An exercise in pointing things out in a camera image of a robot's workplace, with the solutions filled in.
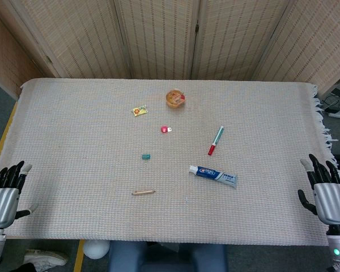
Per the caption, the white sphere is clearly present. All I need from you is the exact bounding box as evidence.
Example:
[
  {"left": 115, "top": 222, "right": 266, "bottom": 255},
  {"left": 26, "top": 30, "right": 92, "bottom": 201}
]
[{"left": 83, "top": 240, "right": 111, "bottom": 260}]

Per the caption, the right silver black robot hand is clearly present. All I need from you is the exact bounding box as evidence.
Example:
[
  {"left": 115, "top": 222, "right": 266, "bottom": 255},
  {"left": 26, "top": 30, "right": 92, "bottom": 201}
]
[{"left": 297, "top": 153, "right": 340, "bottom": 227}]

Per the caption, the blue white toothpaste tube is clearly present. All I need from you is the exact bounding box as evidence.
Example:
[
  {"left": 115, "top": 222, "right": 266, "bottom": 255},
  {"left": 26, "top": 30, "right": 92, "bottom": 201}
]
[{"left": 195, "top": 165, "right": 238, "bottom": 190}]

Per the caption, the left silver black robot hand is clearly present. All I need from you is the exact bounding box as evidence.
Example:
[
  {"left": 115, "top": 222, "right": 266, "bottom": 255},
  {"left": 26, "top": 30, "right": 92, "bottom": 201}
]
[{"left": 0, "top": 160, "right": 39, "bottom": 229}]

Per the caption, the beige woven tablecloth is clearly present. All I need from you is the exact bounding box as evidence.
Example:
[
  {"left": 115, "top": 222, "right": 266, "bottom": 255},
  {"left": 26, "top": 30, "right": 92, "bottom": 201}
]
[{"left": 2, "top": 78, "right": 340, "bottom": 247}]

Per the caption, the bamboo folding screen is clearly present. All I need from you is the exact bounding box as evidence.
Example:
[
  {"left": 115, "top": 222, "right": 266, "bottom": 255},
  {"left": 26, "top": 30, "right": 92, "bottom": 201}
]
[{"left": 0, "top": 0, "right": 340, "bottom": 99}]

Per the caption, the white sneaker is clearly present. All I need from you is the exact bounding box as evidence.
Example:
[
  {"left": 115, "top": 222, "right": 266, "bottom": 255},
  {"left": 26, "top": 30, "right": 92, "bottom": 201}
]
[{"left": 24, "top": 249, "right": 69, "bottom": 272}]

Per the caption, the yellow snack packet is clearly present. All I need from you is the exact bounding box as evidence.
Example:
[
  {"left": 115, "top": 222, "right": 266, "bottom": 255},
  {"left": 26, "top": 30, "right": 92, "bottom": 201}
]
[{"left": 130, "top": 104, "right": 148, "bottom": 117}]

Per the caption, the orange jelly cup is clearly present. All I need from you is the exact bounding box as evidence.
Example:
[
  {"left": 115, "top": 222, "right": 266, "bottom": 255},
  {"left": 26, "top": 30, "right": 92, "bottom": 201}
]
[{"left": 165, "top": 88, "right": 187, "bottom": 109}]

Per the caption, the red capped marker pen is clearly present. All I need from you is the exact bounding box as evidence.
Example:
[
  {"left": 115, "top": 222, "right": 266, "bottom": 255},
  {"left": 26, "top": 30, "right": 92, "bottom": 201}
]
[{"left": 207, "top": 126, "right": 225, "bottom": 156}]

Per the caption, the blue padded seat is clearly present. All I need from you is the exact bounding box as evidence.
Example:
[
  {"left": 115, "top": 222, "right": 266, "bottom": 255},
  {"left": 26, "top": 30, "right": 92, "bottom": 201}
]
[{"left": 108, "top": 240, "right": 229, "bottom": 272}]

